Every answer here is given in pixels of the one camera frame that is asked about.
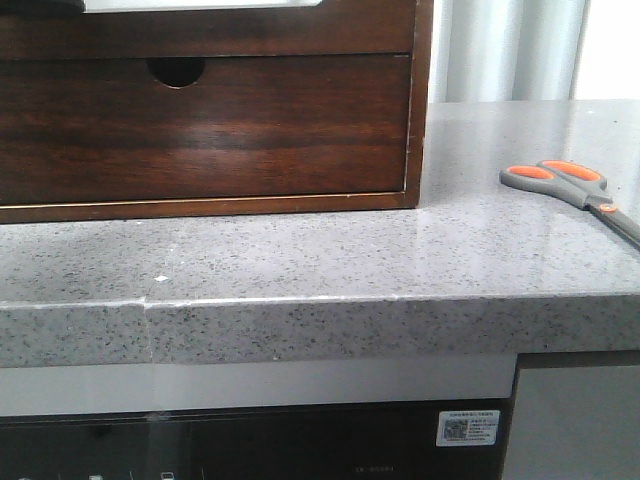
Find wooden drawer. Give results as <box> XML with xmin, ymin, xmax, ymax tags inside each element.
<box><xmin>1</xmin><ymin>1</ymin><xmax>431</xmax><ymax>60</ymax></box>
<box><xmin>1</xmin><ymin>54</ymin><xmax>410</xmax><ymax>205</ymax></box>

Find orange grey scissors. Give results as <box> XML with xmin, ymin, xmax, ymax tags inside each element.
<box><xmin>499</xmin><ymin>160</ymin><xmax>639</xmax><ymax>250</ymax></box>

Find dark wooden drawer cabinet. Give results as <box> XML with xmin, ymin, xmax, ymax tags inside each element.
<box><xmin>1</xmin><ymin>1</ymin><xmax>433</xmax><ymax>223</ymax></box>

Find white QR code sticker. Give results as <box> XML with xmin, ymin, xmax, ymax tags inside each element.
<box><xmin>436</xmin><ymin>410</ymin><xmax>501</xmax><ymax>447</ymax></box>

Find black built-in appliance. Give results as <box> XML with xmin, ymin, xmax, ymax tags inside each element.
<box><xmin>1</xmin><ymin>399</ymin><xmax>511</xmax><ymax>479</ymax></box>

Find white curtain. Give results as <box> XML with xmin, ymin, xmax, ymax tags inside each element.
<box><xmin>428</xmin><ymin>1</ymin><xmax>590</xmax><ymax>103</ymax></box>

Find grey cabinet door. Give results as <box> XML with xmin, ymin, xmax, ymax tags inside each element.
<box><xmin>502</xmin><ymin>351</ymin><xmax>639</xmax><ymax>479</ymax></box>

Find white tray on cabinet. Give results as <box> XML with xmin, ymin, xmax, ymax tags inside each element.
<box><xmin>85</xmin><ymin>0</ymin><xmax>322</xmax><ymax>14</ymax></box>

